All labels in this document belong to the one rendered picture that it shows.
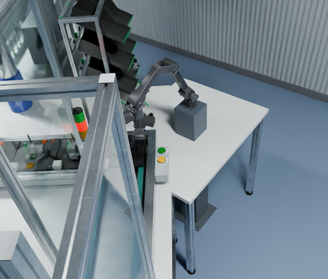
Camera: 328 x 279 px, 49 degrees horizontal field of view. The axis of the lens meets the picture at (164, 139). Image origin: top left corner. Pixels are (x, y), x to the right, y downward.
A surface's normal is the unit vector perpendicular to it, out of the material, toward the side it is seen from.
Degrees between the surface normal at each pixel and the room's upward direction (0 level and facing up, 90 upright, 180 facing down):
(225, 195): 0
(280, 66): 90
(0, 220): 0
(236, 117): 0
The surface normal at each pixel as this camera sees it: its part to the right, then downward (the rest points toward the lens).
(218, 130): -0.07, -0.72
